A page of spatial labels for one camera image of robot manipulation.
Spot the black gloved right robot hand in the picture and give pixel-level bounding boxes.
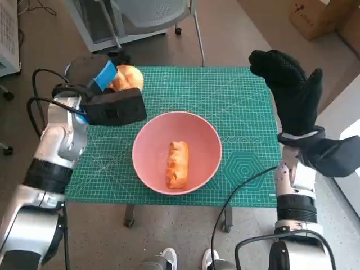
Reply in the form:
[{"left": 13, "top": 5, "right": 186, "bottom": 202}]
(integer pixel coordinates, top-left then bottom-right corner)
[{"left": 248, "top": 49, "right": 323, "bottom": 138}]

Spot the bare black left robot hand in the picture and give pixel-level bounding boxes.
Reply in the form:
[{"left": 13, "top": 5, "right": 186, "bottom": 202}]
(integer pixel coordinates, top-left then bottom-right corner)
[{"left": 66, "top": 52, "right": 132, "bottom": 95}]

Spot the round toy bread bun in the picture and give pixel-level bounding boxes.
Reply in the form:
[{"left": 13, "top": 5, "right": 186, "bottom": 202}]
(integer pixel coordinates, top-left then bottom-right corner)
[{"left": 108, "top": 64, "right": 145, "bottom": 92}]

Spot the pink bowl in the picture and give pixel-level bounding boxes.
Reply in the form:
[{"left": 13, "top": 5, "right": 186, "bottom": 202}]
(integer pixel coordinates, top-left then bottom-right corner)
[{"left": 132, "top": 111, "right": 223, "bottom": 196}]

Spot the long orange toy bread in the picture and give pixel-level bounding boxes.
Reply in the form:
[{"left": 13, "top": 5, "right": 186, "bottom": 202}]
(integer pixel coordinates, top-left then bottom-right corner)
[{"left": 165, "top": 140, "right": 189, "bottom": 190}]

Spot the cardboard box with black print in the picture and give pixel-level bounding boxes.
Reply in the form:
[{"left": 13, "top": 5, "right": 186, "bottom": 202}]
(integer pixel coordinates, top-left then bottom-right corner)
[{"left": 289, "top": 0, "right": 360, "bottom": 42}]

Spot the grey mesh office chair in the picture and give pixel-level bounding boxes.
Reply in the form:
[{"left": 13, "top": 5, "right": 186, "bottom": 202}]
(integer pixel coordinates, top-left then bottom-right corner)
[{"left": 103, "top": 0, "right": 206, "bottom": 68}]

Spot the plain cardboard box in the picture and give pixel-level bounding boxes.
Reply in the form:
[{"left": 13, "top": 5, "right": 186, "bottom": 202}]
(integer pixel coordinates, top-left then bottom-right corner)
[{"left": 337, "top": 16, "right": 360, "bottom": 62}]

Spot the chair base with black casters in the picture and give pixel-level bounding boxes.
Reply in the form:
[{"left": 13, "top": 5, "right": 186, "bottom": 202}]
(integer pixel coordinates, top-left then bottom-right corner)
[{"left": 0, "top": 83, "right": 15, "bottom": 155}]

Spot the white perforated appliance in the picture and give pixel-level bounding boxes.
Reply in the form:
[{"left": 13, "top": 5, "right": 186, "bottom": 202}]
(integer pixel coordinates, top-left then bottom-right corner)
[{"left": 0, "top": 0, "right": 22, "bottom": 77}]

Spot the green cutting mat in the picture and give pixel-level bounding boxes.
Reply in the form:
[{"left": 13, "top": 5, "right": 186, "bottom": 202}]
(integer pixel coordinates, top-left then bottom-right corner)
[{"left": 66, "top": 66, "right": 284, "bottom": 208}]

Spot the white furniture panel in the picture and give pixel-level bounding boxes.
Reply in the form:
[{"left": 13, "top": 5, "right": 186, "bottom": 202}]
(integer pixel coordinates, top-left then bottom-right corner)
[{"left": 314, "top": 74, "right": 360, "bottom": 219}]

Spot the metal table leg with caster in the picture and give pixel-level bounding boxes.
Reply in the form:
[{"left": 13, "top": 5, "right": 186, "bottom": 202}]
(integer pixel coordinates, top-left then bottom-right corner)
[
  {"left": 123, "top": 204, "right": 136, "bottom": 228},
  {"left": 221, "top": 206, "right": 234, "bottom": 233}
]

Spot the white sneaker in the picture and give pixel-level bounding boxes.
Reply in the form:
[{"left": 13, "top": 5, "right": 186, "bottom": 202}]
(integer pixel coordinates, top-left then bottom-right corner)
[
  {"left": 156, "top": 247, "right": 178, "bottom": 270},
  {"left": 202, "top": 249, "right": 221, "bottom": 270}
]

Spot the grey leg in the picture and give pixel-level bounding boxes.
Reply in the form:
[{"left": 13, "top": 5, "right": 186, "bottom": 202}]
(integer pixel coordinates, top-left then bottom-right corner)
[{"left": 138, "top": 260, "right": 169, "bottom": 270}]

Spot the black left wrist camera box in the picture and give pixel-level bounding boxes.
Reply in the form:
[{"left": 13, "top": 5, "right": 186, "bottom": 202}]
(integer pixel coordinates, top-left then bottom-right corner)
[{"left": 81, "top": 87, "right": 147, "bottom": 127}]

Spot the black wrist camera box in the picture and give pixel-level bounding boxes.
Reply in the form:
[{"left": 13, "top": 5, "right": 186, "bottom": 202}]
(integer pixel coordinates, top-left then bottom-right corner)
[
  {"left": 81, "top": 87, "right": 147, "bottom": 127},
  {"left": 305, "top": 136, "right": 360, "bottom": 178}
]

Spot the thin black cable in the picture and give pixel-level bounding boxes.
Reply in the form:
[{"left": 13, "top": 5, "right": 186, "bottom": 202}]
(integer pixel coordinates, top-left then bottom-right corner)
[
  {"left": 26, "top": 97, "right": 85, "bottom": 139},
  {"left": 56, "top": 201, "right": 70, "bottom": 270},
  {"left": 31, "top": 68, "right": 93, "bottom": 94},
  {"left": 211, "top": 165, "right": 278, "bottom": 270}
]

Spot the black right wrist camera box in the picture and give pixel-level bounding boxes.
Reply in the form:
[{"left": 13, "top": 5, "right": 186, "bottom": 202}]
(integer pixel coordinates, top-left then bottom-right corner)
[{"left": 305, "top": 136, "right": 360, "bottom": 178}]

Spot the thick black cable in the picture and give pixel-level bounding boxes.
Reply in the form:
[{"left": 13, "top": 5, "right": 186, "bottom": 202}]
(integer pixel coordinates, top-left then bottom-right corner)
[{"left": 235, "top": 229, "right": 337, "bottom": 270}]

